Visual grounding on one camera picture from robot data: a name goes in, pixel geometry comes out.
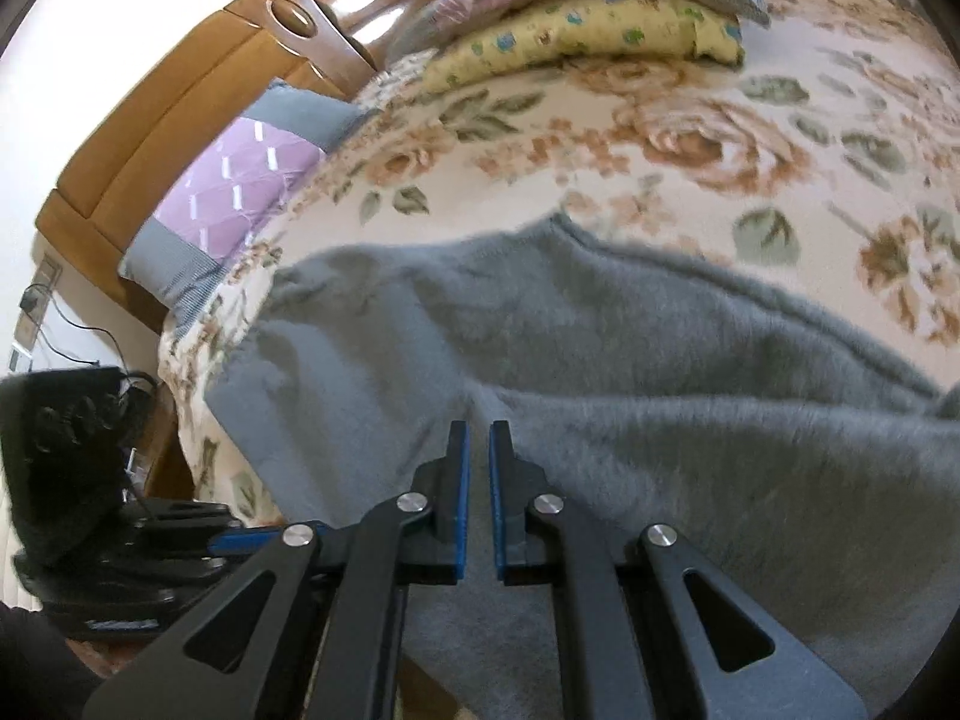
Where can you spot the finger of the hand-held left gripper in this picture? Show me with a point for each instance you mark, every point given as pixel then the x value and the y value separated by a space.
pixel 187 516
pixel 165 566

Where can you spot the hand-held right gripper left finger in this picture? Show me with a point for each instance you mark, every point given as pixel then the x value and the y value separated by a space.
pixel 461 502

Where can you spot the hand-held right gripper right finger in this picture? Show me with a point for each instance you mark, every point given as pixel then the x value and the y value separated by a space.
pixel 496 510

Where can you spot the person's left forearm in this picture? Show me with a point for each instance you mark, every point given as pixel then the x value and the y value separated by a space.
pixel 37 667

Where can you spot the black bag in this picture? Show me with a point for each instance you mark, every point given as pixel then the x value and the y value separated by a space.
pixel 52 457

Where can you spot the purple and grey pillow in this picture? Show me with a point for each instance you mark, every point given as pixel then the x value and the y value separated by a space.
pixel 247 172

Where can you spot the floral bed blanket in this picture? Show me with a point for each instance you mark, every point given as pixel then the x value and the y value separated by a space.
pixel 675 127

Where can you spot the wooden bed headboard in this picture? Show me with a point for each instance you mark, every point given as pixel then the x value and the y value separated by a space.
pixel 187 90

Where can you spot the yellow floral pillow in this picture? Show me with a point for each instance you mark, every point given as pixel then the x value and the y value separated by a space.
pixel 585 34

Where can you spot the wall socket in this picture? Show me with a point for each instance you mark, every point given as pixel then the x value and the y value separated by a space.
pixel 51 274

